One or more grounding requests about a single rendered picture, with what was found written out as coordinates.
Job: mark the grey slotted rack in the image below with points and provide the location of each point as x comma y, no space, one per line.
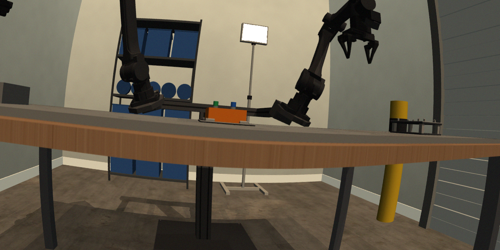
14,94

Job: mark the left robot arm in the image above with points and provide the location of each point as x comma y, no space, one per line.
310,83

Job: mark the beige perforated plate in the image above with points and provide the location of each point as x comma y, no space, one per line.
181,126

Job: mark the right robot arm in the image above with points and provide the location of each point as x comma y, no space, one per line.
136,71

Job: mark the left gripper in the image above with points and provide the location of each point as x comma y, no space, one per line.
350,35

